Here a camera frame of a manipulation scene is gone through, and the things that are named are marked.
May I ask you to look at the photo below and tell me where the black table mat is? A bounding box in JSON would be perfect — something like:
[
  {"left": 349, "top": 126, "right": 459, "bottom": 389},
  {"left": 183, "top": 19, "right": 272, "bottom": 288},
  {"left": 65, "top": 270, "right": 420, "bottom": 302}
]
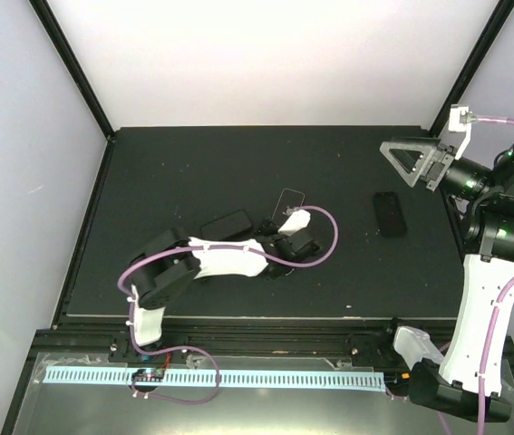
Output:
[{"left": 59, "top": 126, "right": 462, "bottom": 324}]

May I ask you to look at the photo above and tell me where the light blue slotted cable duct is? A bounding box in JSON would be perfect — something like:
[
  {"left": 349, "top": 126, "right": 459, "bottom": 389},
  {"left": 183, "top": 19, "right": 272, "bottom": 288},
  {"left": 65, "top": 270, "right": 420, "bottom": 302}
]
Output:
[{"left": 43, "top": 366, "right": 386, "bottom": 392}]

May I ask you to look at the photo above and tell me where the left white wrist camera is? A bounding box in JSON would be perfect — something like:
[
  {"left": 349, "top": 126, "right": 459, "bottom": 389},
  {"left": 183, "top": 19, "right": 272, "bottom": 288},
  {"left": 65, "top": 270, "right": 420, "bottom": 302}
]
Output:
[{"left": 277, "top": 208, "right": 311, "bottom": 236}]

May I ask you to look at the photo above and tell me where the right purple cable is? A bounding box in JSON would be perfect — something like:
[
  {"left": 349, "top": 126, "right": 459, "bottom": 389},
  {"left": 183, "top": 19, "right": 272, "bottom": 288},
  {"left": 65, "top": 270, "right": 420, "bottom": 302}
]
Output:
[{"left": 383, "top": 114, "right": 514, "bottom": 435}]

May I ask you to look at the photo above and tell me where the black smartphone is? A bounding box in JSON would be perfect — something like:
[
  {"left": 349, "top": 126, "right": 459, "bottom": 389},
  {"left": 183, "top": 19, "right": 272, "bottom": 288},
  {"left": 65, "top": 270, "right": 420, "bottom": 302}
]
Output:
[{"left": 373, "top": 191, "right": 408, "bottom": 237}]

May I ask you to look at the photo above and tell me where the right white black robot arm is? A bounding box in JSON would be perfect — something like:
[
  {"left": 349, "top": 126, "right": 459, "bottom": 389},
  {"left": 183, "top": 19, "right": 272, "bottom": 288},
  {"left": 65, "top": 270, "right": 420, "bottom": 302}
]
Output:
[{"left": 378, "top": 138, "right": 514, "bottom": 425}]

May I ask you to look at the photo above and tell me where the left black frame post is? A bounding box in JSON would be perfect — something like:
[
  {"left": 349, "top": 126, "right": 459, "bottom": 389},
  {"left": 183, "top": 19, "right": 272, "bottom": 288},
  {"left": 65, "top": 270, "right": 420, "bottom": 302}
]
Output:
[{"left": 29, "top": 0, "right": 115, "bottom": 140}]

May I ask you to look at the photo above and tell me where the right black frame post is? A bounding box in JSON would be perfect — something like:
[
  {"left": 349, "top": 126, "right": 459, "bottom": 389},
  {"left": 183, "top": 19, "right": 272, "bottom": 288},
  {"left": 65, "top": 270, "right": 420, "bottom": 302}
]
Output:
[{"left": 429, "top": 0, "right": 514, "bottom": 137}]

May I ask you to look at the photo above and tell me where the silver edged smartphone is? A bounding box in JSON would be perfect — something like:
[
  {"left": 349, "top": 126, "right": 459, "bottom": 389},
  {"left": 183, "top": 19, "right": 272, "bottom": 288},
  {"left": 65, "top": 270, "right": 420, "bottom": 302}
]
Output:
[{"left": 271, "top": 188, "right": 305, "bottom": 226}]

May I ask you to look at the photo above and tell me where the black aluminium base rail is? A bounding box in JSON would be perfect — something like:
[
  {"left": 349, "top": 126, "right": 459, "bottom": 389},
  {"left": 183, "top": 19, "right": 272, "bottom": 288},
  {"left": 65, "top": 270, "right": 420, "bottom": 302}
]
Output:
[{"left": 32, "top": 317, "right": 455, "bottom": 365}]

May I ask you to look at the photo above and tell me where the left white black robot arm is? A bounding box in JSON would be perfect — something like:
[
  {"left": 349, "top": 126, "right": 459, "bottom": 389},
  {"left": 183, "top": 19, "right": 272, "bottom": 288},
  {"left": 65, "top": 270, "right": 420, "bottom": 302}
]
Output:
[{"left": 118, "top": 208, "right": 319, "bottom": 362}]

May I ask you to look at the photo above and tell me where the black frame post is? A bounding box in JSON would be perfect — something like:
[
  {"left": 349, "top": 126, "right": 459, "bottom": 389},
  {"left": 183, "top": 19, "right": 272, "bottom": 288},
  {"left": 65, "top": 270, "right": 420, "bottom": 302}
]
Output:
[
  {"left": 429, "top": 0, "right": 514, "bottom": 137},
  {"left": 29, "top": 0, "right": 115, "bottom": 140}
]

